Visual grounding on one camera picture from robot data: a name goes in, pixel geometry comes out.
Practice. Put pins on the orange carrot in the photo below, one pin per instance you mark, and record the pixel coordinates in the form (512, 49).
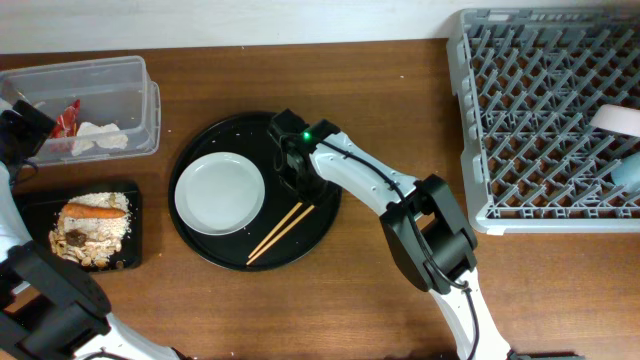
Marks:
(81, 211)

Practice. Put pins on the round black serving tray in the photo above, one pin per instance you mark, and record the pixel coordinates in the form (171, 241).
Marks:
(246, 134)

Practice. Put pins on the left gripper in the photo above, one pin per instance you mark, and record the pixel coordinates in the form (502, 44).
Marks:
(34, 134)

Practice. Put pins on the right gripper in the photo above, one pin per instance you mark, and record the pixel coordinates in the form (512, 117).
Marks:
(316, 192)

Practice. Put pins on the clear plastic bin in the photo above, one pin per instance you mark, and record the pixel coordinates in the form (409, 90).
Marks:
(111, 90)

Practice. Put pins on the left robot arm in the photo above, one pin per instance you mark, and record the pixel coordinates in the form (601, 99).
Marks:
(51, 309)

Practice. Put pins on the red snack wrapper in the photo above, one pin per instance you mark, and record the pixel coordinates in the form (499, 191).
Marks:
(66, 123)

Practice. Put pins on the brown food lump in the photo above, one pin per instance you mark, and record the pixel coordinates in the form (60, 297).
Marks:
(75, 238)

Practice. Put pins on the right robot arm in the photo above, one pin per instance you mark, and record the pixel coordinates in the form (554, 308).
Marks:
(431, 240)

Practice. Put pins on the white bowl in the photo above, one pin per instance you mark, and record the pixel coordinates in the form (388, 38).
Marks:
(617, 119)

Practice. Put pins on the grey-white plate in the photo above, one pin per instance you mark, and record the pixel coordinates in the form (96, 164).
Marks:
(219, 193)

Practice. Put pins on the grey dishwasher rack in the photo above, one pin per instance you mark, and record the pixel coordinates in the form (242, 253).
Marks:
(528, 82)

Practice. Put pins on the light blue cup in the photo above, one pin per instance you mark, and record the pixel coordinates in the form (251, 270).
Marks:
(627, 174)

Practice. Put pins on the wooden chopstick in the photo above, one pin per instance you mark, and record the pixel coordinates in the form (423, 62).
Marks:
(275, 233)
(298, 213)

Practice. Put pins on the rice and peanut scraps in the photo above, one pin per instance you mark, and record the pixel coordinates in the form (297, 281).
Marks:
(105, 237)

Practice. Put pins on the white tissue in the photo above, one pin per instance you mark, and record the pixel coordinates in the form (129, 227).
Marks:
(90, 135)

